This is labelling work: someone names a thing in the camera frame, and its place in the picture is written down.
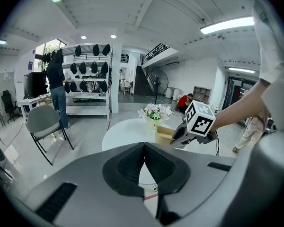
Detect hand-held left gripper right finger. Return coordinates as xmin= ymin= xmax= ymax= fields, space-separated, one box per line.
xmin=144 ymin=141 xmax=237 ymax=220

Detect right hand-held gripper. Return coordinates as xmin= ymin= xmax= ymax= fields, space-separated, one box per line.
xmin=169 ymin=100 xmax=216 ymax=149

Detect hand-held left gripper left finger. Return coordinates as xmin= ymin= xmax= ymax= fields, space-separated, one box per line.
xmin=21 ymin=141 xmax=162 ymax=227

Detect cardboard box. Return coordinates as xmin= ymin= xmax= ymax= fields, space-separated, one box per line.
xmin=154 ymin=125 xmax=176 ymax=147

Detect person's right forearm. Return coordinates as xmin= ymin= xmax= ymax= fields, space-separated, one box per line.
xmin=213 ymin=78 xmax=272 ymax=132

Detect pink flowers in white pot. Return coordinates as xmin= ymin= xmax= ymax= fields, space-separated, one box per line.
xmin=137 ymin=103 xmax=173 ymax=131

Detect white bin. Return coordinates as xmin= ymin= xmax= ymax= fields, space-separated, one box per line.
xmin=164 ymin=87 xmax=181 ymax=102

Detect grey cubby shelf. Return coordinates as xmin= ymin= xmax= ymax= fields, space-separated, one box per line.
xmin=192 ymin=85 xmax=212 ymax=103

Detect round white table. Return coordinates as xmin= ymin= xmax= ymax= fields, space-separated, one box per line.
xmin=101 ymin=118 xmax=219 ymax=192

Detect black floor fan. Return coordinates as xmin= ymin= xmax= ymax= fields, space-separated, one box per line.
xmin=147 ymin=68 xmax=169 ymax=106

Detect dark staircase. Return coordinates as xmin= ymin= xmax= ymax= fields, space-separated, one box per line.
xmin=133 ymin=65 xmax=157 ymax=96

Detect white shelf rack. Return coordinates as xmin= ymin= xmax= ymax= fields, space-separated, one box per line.
xmin=61 ymin=42 xmax=114 ymax=121

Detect grey chair with black legs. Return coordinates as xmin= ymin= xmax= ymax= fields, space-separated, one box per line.
xmin=25 ymin=104 xmax=75 ymax=166

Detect white desk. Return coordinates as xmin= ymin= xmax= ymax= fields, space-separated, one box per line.
xmin=17 ymin=93 xmax=54 ymax=122

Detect rows of black bags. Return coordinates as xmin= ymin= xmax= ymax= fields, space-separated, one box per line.
xmin=41 ymin=43 xmax=111 ymax=94

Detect person's white shirt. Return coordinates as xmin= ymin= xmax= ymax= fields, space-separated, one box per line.
xmin=251 ymin=0 xmax=284 ymax=133

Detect black office chair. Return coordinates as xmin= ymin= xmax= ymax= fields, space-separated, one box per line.
xmin=0 ymin=90 xmax=19 ymax=124

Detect black monitor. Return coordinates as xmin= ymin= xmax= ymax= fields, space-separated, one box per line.
xmin=23 ymin=71 xmax=49 ymax=99

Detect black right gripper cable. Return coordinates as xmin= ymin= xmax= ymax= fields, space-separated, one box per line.
xmin=213 ymin=131 xmax=221 ymax=156

